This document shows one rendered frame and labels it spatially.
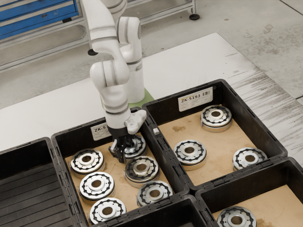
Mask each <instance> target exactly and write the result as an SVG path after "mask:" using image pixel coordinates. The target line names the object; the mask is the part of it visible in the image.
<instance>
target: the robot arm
mask: <svg viewBox="0 0 303 227"><path fill-rule="evenodd" d="M82 2H83V6H84V9H85V13H86V16H87V22H88V26H89V32H90V37H91V43H92V48H93V50H94V51H95V52H98V53H109V54H111V55H112V56H113V57H114V60H108V61H103V62H97V63H94V64H93V65H92V66H91V68H90V78H91V81H92V83H93V84H94V86H95V88H96V89H97V90H98V92H99V94H100V95H101V98H102V101H103V105H104V110H105V118H106V123H107V127H108V131H109V133H110V134H111V135H112V136H113V145H112V147H111V146H109V148H108V150H109V151H110V153H111V154H112V156H113V157H114V158H118V159H119V162H120V163H123V164H126V157H125V149H126V147H132V143H133V140H132V139H134V138H135V133H137V131H138V130H139V128H140V127H141V126H142V124H143V122H144V121H145V119H146V117H147V113H146V111H145V110H139V111H137V112H135V113H131V111H130V108H129V104H128V103H137V102H140V101H141V100H143V99H144V97H145V91H144V78H143V66H142V45H141V23H140V20H139V19H138V18H137V17H120V16H121V15H122V14H123V12H124V11H125V9H126V7H127V0H82ZM118 43H121V44H129V45H126V46H123V47H121V48H119V44H118ZM117 85H119V86H117ZM119 150H122V152H120V151H119Z"/></svg>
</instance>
